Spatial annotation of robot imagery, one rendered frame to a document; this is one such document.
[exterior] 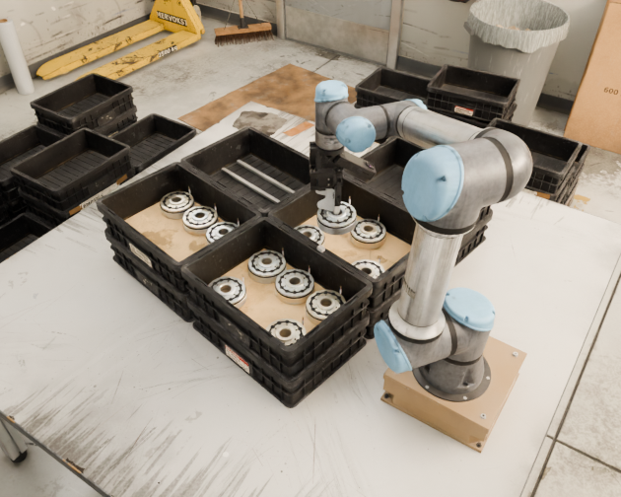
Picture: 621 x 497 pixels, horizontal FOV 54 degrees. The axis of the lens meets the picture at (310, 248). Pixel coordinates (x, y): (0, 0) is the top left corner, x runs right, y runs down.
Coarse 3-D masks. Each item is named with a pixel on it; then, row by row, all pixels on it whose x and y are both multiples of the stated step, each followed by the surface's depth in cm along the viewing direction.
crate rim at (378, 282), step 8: (344, 176) 183; (360, 184) 179; (304, 192) 176; (368, 192) 177; (376, 192) 176; (288, 200) 173; (296, 200) 174; (384, 200) 174; (280, 208) 171; (400, 208) 171; (272, 216) 168; (280, 224) 165; (296, 232) 163; (336, 256) 155; (408, 256) 155; (344, 264) 153; (352, 264) 153; (400, 264) 153; (360, 272) 151; (384, 272) 151; (392, 272) 152; (376, 280) 149; (384, 280) 150; (376, 288) 150
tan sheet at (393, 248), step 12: (336, 240) 176; (348, 240) 176; (396, 240) 176; (336, 252) 171; (348, 252) 171; (360, 252) 171; (372, 252) 171; (384, 252) 171; (396, 252) 171; (384, 264) 168
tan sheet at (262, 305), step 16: (240, 272) 165; (256, 288) 161; (272, 288) 161; (320, 288) 161; (256, 304) 156; (272, 304) 156; (288, 304) 156; (304, 304) 156; (256, 320) 152; (272, 320) 152; (304, 320) 152
